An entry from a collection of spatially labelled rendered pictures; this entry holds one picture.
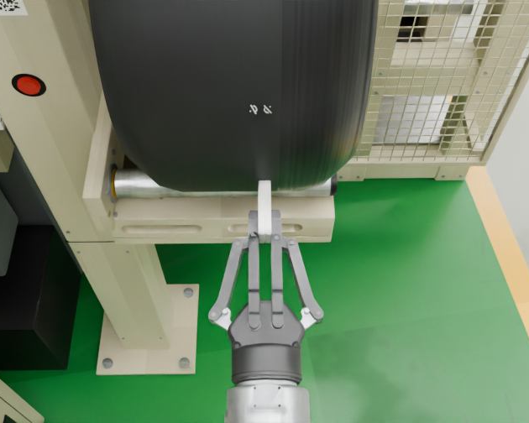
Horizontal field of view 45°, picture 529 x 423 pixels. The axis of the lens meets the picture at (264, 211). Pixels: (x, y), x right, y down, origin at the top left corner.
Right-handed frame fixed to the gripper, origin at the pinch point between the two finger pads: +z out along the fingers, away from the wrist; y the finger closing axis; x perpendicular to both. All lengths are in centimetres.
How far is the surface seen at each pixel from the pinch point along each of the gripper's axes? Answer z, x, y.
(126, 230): 8.6, 25.9, 22.2
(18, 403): -10, 86, 58
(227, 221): 8.5, 22.6, 5.6
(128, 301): 11, 76, 32
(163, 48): 7.6, -20.9, 9.4
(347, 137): 5.3, -8.1, -9.3
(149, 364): 3, 107, 31
